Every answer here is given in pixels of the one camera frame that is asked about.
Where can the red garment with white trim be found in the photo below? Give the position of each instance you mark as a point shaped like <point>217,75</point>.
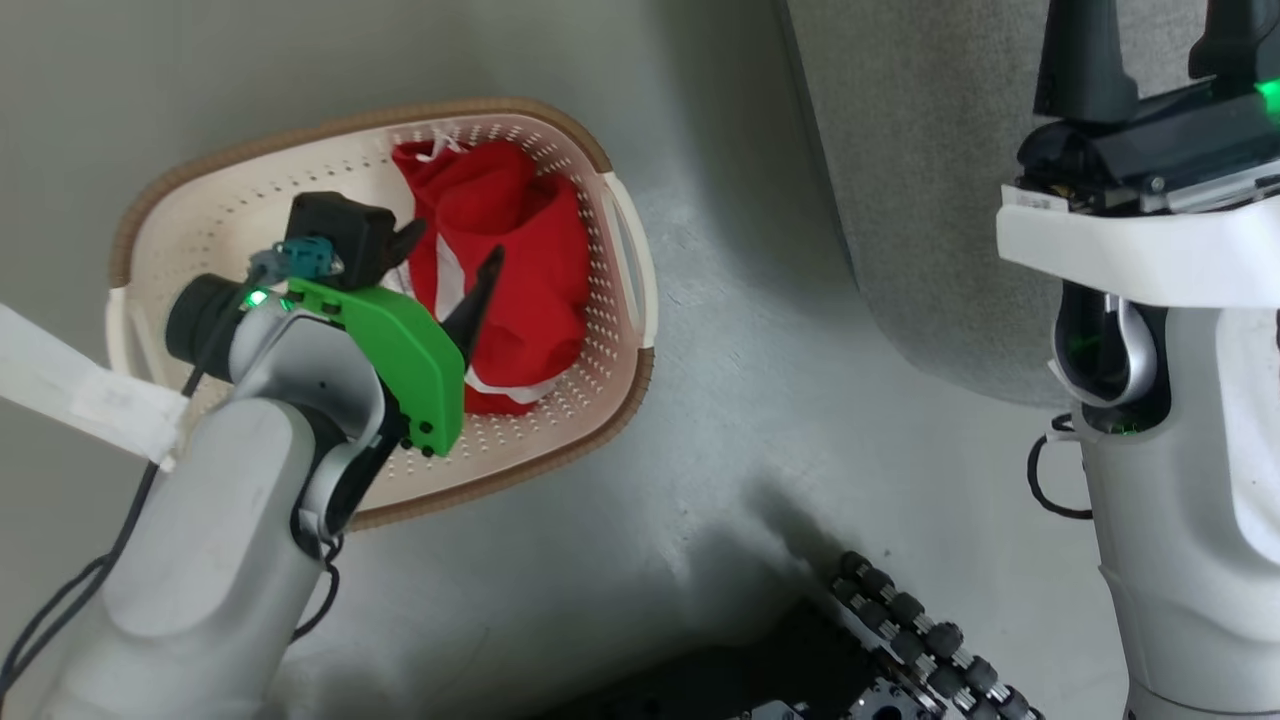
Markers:
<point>520,230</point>

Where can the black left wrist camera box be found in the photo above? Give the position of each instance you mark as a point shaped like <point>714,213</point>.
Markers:
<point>340,230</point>

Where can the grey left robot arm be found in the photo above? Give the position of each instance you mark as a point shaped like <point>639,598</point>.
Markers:
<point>200,560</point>

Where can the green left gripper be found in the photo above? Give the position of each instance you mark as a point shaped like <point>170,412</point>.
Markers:
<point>410,350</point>

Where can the black roller omni wheel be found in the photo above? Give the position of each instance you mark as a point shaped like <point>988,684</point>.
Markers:
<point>930,640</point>

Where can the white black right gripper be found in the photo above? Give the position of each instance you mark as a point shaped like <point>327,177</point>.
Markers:
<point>1150,240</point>

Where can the beige perforated laundry basket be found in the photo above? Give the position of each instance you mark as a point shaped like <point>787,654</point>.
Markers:
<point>220,210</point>

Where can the grey fabric sofa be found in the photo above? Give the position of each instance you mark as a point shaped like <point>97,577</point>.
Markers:
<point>920,200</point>

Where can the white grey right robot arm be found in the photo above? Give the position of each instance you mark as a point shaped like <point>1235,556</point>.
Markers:
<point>1190,550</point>

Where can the white tape strip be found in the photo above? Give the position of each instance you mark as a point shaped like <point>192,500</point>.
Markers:
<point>90,390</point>

